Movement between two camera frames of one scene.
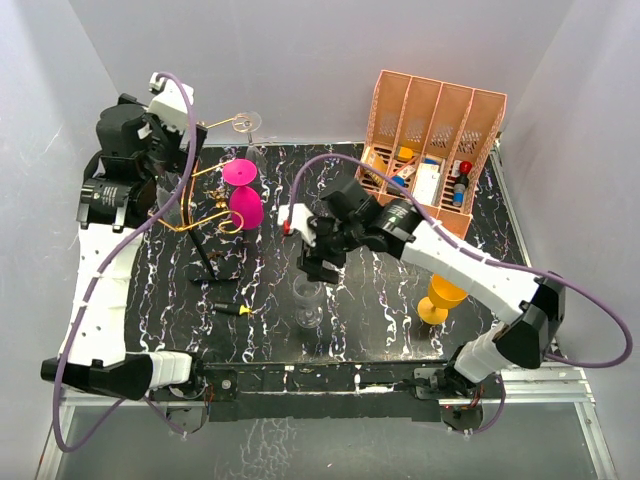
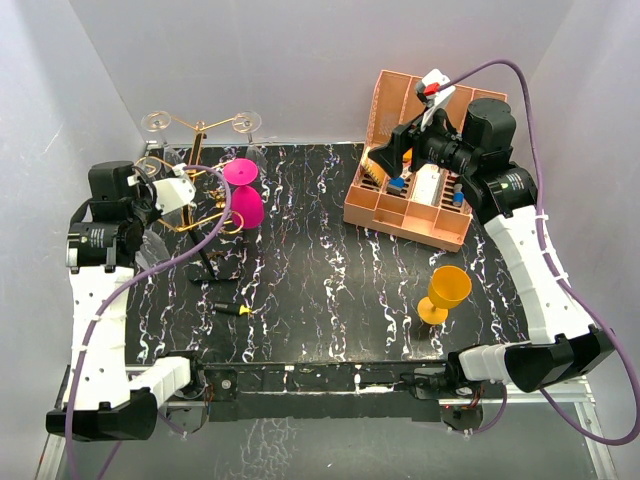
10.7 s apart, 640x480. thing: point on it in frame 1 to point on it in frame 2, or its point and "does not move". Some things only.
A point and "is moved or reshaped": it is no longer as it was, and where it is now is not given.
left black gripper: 178,156 to 149,193
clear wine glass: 165,186 is moved or reshaped
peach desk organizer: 428,142 does not move
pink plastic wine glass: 244,199 does not move
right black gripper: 313,262 to 391,155
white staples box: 428,183 does not move
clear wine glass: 249,122 does not move
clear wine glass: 308,297 to 154,250
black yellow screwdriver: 231,308 does not move
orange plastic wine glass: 443,296 does not move
